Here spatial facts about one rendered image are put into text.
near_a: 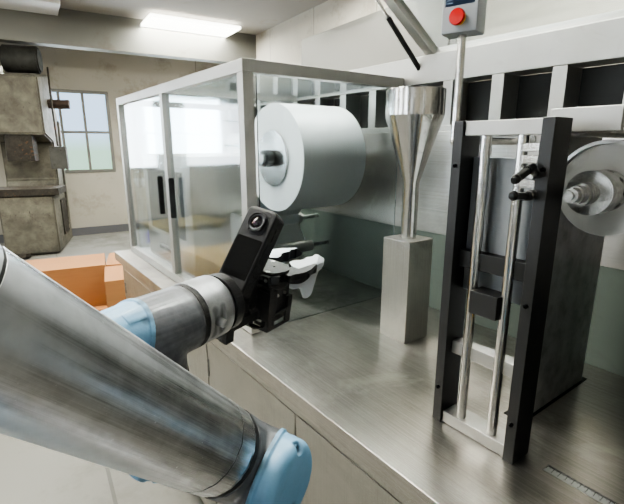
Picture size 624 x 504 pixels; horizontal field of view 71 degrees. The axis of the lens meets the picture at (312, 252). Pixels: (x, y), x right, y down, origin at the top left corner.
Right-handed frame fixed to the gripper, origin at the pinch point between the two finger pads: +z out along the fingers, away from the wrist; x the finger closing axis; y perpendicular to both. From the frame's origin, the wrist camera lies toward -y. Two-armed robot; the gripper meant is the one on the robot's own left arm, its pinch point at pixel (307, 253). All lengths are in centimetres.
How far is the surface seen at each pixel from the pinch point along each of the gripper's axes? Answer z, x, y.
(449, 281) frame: 17.8, 18.2, 3.9
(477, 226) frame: 17.4, 20.7, -6.6
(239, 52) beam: 495, -461, -89
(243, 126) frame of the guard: 29, -40, -15
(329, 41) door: 424, -261, -97
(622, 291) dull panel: 57, 46, 8
